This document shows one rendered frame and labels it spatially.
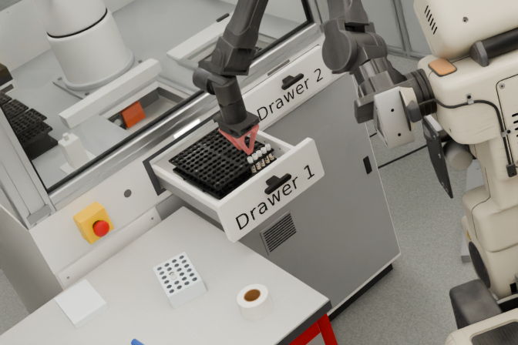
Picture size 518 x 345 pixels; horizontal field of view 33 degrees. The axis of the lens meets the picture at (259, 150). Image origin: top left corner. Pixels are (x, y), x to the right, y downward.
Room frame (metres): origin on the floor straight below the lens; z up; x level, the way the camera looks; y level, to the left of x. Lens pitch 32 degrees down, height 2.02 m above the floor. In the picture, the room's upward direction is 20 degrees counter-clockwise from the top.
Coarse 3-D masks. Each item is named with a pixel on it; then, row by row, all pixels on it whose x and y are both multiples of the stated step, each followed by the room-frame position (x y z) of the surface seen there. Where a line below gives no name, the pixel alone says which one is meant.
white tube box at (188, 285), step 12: (168, 264) 1.61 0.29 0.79; (180, 264) 1.59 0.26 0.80; (192, 264) 1.58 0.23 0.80; (156, 276) 1.60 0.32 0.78; (168, 276) 1.56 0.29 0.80; (180, 276) 1.55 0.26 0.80; (192, 276) 1.53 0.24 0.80; (168, 288) 1.53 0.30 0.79; (180, 288) 1.52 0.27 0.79; (192, 288) 1.51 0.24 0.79; (204, 288) 1.51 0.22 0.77; (180, 300) 1.50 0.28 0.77
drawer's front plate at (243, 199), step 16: (304, 144) 1.69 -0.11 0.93; (288, 160) 1.66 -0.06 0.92; (304, 160) 1.68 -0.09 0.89; (320, 160) 1.70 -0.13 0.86; (256, 176) 1.63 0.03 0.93; (304, 176) 1.68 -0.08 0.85; (320, 176) 1.69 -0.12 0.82; (240, 192) 1.60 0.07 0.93; (256, 192) 1.61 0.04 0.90; (288, 192) 1.65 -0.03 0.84; (224, 208) 1.57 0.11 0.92; (240, 208) 1.59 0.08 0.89; (256, 208) 1.61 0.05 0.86; (272, 208) 1.63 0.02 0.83; (224, 224) 1.57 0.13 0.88; (240, 224) 1.59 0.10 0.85; (256, 224) 1.60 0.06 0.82
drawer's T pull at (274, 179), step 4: (272, 176) 1.63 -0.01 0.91; (276, 176) 1.63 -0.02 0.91; (284, 176) 1.62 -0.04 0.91; (288, 176) 1.62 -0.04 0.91; (268, 180) 1.63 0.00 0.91; (272, 180) 1.62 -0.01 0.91; (276, 180) 1.62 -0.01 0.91; (280, 180) 1.61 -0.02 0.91; (284, 180) 1.61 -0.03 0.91; (268, 184) 1.62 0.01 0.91; (272, 184) 1.60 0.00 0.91; (276, 184) 1.60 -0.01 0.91; (280, 184) 1.60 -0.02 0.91; (268, 188) 1.59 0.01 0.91; (272, 188) 1.59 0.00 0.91; (276, 188) 1.60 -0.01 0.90; (264, 192) 1.59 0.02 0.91; (268, 192) 1.59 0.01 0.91; (272, 192) 1.59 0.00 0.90
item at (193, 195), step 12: (204, 132) 1.97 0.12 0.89; (180, 144) 1.94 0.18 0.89; (264, 144) 1.85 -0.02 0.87; (276, 144) 1.80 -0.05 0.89; (288, 144) 1.77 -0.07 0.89; (168, 156) 1.92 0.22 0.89; (276, 156) 1.82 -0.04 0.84; (156, 168) 1.87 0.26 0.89; (168, 168) 1.91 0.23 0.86; (168, 180) 1.82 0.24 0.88; (180, 180) 1.78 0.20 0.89; (180, 192) 1.77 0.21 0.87; (192, 192) 1.72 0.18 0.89; (204, 192) 1.78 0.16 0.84; (192, 204) 1.74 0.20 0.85; (204, 204) 1.68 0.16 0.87; (216, 216) 1.64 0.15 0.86
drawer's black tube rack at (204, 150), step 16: (192, 144) 1.91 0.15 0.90; (208, 144) 1.89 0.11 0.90; (224, 144) 1.91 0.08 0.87; (256, 144) 1.81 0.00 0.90; (176, 160) 1.87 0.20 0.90; (192, 160) 1.84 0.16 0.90; (208, 160) 1.81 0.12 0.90; (224, 160) 1.80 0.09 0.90; (240, 160) 1.76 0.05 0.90; (272, 160) 1.76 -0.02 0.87; (192, 176) 1.82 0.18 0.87; (208, 176) 1.75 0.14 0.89; (224, 176) 1.73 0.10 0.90; (240, 176) 1.75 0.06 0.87; (208, 192) 1.73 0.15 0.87; (224, 192) 1.70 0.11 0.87
